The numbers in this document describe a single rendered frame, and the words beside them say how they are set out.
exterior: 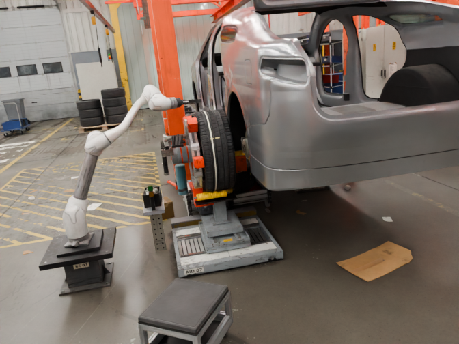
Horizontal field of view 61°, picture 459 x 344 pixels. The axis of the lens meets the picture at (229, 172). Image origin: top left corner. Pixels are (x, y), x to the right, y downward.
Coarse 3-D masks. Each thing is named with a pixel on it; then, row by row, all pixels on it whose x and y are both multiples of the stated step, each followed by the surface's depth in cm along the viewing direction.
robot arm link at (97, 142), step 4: (92, 136) 288; (96, 136) 285; (100, 136) 283; (104, 136) 283; (88, 140) 287; (92, 140) 283; (96, 140) 282; (100, 140) 282; (104, 140) 283; (108, 140) 284; (88, 144) 282; (92, 144) 282; (96, 144) 282; (100, 144) 283; (104, 144) 284; (108, 144) 286; (84, 148) 285; (88, 148) 282; (92, 148) 282; (96, 148) 283; (100, 148) 284; (104, 148) 286; (88, 152) 284; (92, 152) 284; (96, 152) 286
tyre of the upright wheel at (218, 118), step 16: (208, 112) 307; (224, 112) 306; (208, 128) 291; (224, 128) 293; (208, 144) 288; (224, 144) 290; (208, 160) 288; (224, 160) 291; (208, 176) 294; (224, 176) 298
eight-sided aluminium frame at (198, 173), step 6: (186, 126) 299; (186, 144) 339; (192, 144) 290; (198, 144) 291; (192, 150) 290; (198, 150) 291; (192, 156) 292; (192, 174) 335; (198, 174) 296; (192, 180) 330; (198, 180) 323; (198, 186) 313
